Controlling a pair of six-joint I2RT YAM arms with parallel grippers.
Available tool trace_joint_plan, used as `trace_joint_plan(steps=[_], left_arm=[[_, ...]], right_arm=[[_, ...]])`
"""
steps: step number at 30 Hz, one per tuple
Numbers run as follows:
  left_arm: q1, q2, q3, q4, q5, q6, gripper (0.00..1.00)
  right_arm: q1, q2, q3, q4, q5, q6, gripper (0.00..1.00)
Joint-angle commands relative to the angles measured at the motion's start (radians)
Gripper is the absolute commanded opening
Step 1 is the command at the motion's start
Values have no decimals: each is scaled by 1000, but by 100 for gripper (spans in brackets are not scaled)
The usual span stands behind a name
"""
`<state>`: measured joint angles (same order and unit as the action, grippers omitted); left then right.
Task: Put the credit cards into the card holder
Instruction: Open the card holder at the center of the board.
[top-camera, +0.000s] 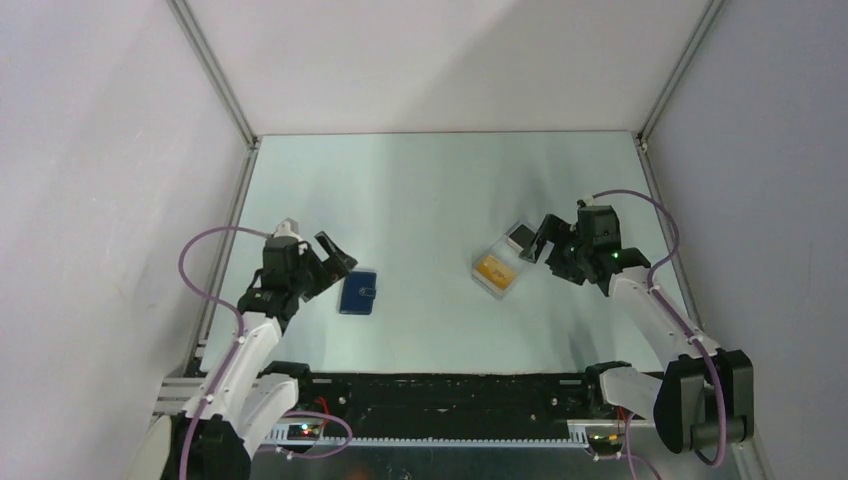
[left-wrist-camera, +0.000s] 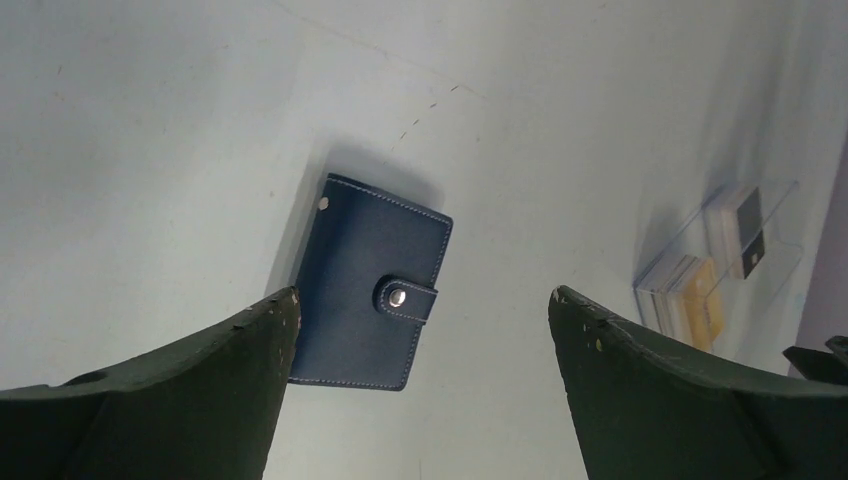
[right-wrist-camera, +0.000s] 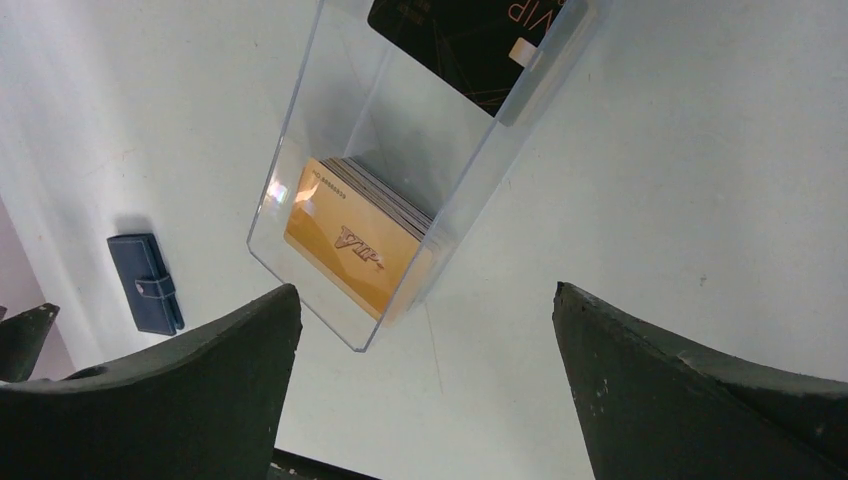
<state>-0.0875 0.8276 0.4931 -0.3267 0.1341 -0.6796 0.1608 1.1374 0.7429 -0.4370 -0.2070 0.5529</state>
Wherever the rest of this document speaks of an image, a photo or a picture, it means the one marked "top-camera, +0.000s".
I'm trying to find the left controller board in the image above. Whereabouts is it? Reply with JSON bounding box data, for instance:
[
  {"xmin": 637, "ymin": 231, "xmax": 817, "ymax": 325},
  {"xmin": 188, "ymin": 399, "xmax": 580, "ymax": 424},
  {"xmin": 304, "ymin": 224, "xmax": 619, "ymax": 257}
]
[{"xmin": 287, "ymin": 423, "xmax": 323, "ymax": 441}]

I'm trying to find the orange card stack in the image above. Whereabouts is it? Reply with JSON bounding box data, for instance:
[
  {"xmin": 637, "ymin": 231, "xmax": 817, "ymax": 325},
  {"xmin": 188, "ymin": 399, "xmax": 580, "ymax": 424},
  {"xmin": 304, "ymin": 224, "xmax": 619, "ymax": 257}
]
[{"xmin": 472, "ymin": 254, "xmax": 518, "ymax": 294}]

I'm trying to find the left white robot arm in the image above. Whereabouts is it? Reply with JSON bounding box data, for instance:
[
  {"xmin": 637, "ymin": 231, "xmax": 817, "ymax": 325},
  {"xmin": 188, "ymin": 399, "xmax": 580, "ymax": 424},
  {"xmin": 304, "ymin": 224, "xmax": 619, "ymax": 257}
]
[{"xmin": 128, "ymin": 219, "xmax": 357, "ymax": 479}]

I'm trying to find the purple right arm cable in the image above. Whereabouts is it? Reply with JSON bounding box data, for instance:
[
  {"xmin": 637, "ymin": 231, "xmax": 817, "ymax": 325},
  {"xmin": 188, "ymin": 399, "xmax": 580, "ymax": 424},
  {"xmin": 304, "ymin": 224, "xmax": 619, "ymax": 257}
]
[{"xmin": 589, "ymin": 189, "xmax": 729, "ymax": 468}]

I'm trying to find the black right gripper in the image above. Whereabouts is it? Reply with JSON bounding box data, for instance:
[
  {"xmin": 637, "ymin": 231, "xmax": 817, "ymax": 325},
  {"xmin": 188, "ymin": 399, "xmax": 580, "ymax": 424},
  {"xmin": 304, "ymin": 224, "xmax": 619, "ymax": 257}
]
[{"xmin": 519, "ymin": 214, "xmax": 592, "ymax": 286}]

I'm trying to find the right controller board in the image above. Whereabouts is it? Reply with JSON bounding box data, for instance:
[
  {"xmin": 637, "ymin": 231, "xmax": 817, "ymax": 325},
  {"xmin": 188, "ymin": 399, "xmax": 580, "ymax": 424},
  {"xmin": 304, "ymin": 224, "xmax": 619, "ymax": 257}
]
[{"xmin": 587, "ymin": 434, "xmax": 626, "ymax": 448}]

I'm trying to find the clear plastic card tray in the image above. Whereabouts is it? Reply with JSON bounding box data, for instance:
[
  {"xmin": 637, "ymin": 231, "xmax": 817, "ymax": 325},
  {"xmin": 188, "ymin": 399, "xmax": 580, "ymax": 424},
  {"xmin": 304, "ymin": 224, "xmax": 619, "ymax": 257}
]
[{"xmin": 471, "ymin": 221, "xmax": 536, "ymax": 299}]

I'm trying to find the controller board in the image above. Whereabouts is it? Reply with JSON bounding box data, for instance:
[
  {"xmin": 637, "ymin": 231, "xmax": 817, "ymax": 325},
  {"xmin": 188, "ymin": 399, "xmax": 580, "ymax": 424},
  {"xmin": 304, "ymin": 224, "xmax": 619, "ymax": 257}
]
[
  {"xmin": 587, "ymin": 434, "xmax": 626, "ymax": 448},
  {"xmin": 287, "ymin": 423, "xmax": 323, "ymax": 441}
]

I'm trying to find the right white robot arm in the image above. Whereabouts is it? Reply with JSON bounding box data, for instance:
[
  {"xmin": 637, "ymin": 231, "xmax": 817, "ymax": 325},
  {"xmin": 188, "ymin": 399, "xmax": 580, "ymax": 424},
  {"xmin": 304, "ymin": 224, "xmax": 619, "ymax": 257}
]
[{"xmin": 519, "ymin": 205, "xmax": 755, "ymax": 454}]

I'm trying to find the blue card holder wallet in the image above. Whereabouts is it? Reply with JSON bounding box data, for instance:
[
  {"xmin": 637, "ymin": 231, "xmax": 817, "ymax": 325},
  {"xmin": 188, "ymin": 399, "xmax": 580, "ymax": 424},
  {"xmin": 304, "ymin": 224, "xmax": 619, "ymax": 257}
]
[{"xmin": 338, "ymin": 270, "xmax": 377, "ymax": 315}]

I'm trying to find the grey cable duct strip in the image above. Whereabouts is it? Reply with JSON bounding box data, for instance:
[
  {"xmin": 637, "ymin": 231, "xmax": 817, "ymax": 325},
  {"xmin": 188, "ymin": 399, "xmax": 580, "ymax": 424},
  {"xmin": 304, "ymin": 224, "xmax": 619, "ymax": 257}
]
[{"xmin": 261, "ymin": 424, "xmax": 589, "ymax": 449}]

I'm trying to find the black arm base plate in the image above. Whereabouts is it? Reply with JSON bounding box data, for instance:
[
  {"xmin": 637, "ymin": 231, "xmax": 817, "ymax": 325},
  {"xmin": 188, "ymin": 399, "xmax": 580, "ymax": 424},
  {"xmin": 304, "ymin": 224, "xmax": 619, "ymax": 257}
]
[{"xmin": 297, "ymin": 373, "xmax": 620, "ymax": 439}]

